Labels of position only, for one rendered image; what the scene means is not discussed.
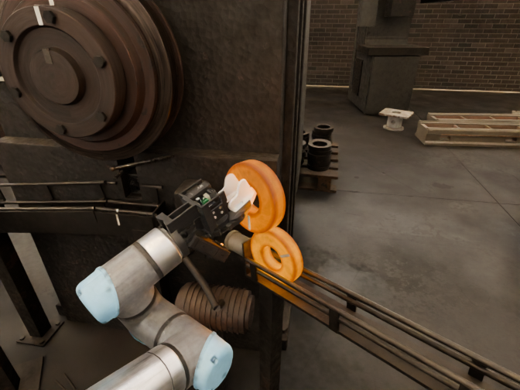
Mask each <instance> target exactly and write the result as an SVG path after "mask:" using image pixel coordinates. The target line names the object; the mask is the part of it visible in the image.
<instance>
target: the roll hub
mask: <svg viewBox="0 0 520 390"><path fill-rule="evenodd" d="M33 6H38V7H39V12H40V15H41V18H42V21H43V26H40V25H39V23H38V20H37V17H36V13H35V9H34V7H33ZM43 11H52V12H53V14H54V15H55V16H56V19H55V23H47V22H46V21H45V19H44V18H43ZM2 30H8V31H9V32H10V33H11V34H12V42H5V41H4V40H3V39H2V38H1V37H0V65H1V69H2V73H3V76H4V78H5V81H6V83H7V85H8V87H9V89H10V90H11V88H12V87H17V88H18V89H19V90H20V91H21V92H22V96H21V97H20V98H17V97H15V99H16V100H17V101H18V103H19V104H20V105H21V106H22V108H23V109H24V110H25V111H26V112H27V113H28V114H29V115H30V116H31V117H32V118H33V119H35V120H36V121H37V122H39V123H40V124H41V125H42V126H44V127H45V128H48V129H49V130H50V131H52V132H55V133H57V134H59V133H58V132H57V131H56V125H63V126H64V127H65V128H66V133H65V134H60V135H64V136H68V137H73V138H83V137H88V136H91V135H94V134H96V133H98V132H100V131H102V130H104V129H106V128H107V127H109V126H110V125H112V124H113V123H114V122H115V121H116V120H117V119H118V117H119V116H120V114H121V112H122V110H123V108H124V106H125V99H126V79H125V72H124V69H123V66H122V64H121V61H120V58H119V56H118V54H117V52H116V50H115V48H114V47H113V45H112V44H111V42H110V40H109V39H108V38H107V36H106V35H105V34H104V33H103V32H102V31H101V30H100V29H99V28H98V27H97V26H96V25H95V24H94V23H93V22H92V21H91V20H89V19H88V18H86V17H85V16H83V15H81V14H80V13H78V12H75V11H74V10H72V9H68V8H64V7H61V6H55V5H29V6H26V7H23V8H20V9H18V10H16V11H15V12H13V13H12V14H11V15H10V16H9V17H8V18H7V20H6V21H5V23H4V25H3V27H2ZM95 56H102V57H103V59H104V61H105V64H104V67H96V66H95V64H94V63H93V60H94V57H95ZM98 111H101V112H104V114H105V115H106V116H107V118H106V121H105V122H100V121H98V120H97V119H96V118H95V116H96V113H97V112H98Z"/></svg>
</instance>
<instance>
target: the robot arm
mask: <svg viewBox="0 0 520 390"><path fill-rule="evenodd" d="M195 185H197V187H195V188H194V189H192V190H191V191H190V192H189V193H186V192H187V191H188V190H189V189H191V188H192V187H193V186H195ZM256 194H257V193H256V192H255V190H254V189H253V188H252V187H251V186H250V185H248V182H247V181H246V180H245V179H242V180H240V181H238V179H237V178H236V177H235V175H234V174H232V173H230V174H228V175H227V176H226V177H225V180H224V188H223V189H222V190H221V191H219V192H216V190H214V189H212V188H211V185H210V183H208V182H206V181H204V182H202V179H199V180H198V181H196V182H195V183H193V184H192V185H191V186H189V187H187V188H186V189H185V190H183V191H182V192H181V193H179V196H180V199H181V201H182V203H183V205H182V206H181V207H179V208H178V209H176V210H175V211H173V212H172V213H171V214H169V215H168V216H166V215H165V214H164V213H163V212H162V213H161V214H159V215H158V216H156V219H157V221H158V222H159V224H160V225H159V226H158V228H153V229H152V230H151V231H150V232H148V233H147V234H145V235H144V236H143V237H141V238H140V239H139V240H137V241H136V242H134V243H133V244H132V245H130V246H128V247H127V248H126V249H125V250H123V251H122V252H120V253H119V254H117V255H116V256H115V257H114V258H112V259H111V260H109V261H108V262H106V263H105V264H103V265H102V266H99V267H97V268H96V269H95V271H94V272H93V273H91V274H90V275H89V276H88V277H87V278H86V279H84V280H83V281H82V282H80V283H79V284H78V285H77V288H76V293H77V295H78V297H79V299H80V300H81V302H82V303H83V304H84V305H85V306H86V308H87V309H88V310H89V311H90V313H91V314H92V315H93V316H94V317H95V318H96V319H97V320H98V321H99V322H101V323H107V322H108V321H110V320H111V319H113V318H116V317H117V318H118V319H119V320H120V321H121V322H122V323H123V324H124V326H125V327H126V328H127V329H128V331H129V333H130V334H131V335H132V336H133V337H134V338H135V339H136V340H137V341H139V342H140V343H142V344H144V345H146V346H147V347H149V348H150V349H151V350H149V351H147V352H146V353H144V354H143V355H141V356H140V357H137V358H136V359H135V360H133V361H131V362H130V363H128V364H126V365H125V366H123V367H122V368H120V369H118V370H117V371H115V372H114V373H112V374H110V375H109V376H107V377H106V378H104V379H102V380H100V381H99V382H97V383H96V384H94V385H92V386H91V387H90V388H88V389H86V390H187V389H188V388H189V387H190V386H191V385H193V387H194V388H195V389H199V390H214V389H215V388H217V387H218V386H219V384H220V383H221V382H222V381H223V380H224V378H225V377H226V375H227V373H228V371H229V369H230V367H231V363H232V358H233V350H232V348H231V346H230V344H228V343H227V342H226V341H224V340H223V339H221V338H220V337H219V336H218V335H217V333H216V332H212V331H211V330H209V329H207V328H206V327H205V326H204V325H202V324H201V323H199V322H197V321H196V320H195V319H193V318H192V317H191V316H189V315H187V314H186V313H185V312H183V311H182V310H181V309H179V308H178V307H176V306H174V305H173V304H172V303H171V302H169V301H168V300H166V299H165V298H163V297H162V296H161V294H160V293H159V291H158V289H157V288H156V287H155V284H156V283H157V282H158V281H159V280H160V279H161V278H162V277H163V276H165V275H166V274H168V273H169V272H170V271H171V270H173V269H174V268H175V267H177V266H178V264H180V263H181V262H182V259H184V258H185V257H187V256H188V254H189V253H190V250H189V248H192V249H194V250H196V251H198V252H201V253H203V254H205V255H208V256H209V257H211V258H212V259H214V260H216V261H221V262H223V263H224V262H225V261H226V259H227V257H228V256H229V254H230V252H229V251H228V250H227V247H226V246H225V245H223V244H222V243H221V242H219V241H216V240H215V241H213V240H211V239H209V237H211V238H213V237H215V236H221V235H222V234H223V233H224V232H226V231H228V230H229V231H230V230H231V229H232V228H233V227H235V226H236V225H238V224H240V223H241V222H242V221H243V220H244V219H245V217H246V216H247V214H248V212H249V211H250V209H251V205H252V204H253V202H254V200H255V197H256ZM228 209H230V210H231V211H230V212H229V211H228ZM188 247H189V248H188Z"/></svg>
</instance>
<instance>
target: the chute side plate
mask: <svg viewBox="0 0 520 390"><path fill-rule="evenodd" d="M116 214H117V215H118V219H119V223H120V225H118V221H117V218H116ZM153 228H154V224H153V220H152V217H150V216H142V215H134V214H120V213H112V212H104V211H93V210H59V211H0V233H57V234H110V235H117V236H125V237H131V238H133V233H132V230H139V231H151V230H152V229H153Z"/></svg>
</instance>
